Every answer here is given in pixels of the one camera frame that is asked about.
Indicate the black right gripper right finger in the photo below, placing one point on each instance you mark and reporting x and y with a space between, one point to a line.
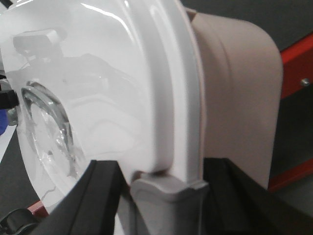
237 205

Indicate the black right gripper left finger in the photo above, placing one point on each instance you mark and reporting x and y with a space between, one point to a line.
91 206

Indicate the red metal frame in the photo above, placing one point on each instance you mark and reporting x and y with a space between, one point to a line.
291 173

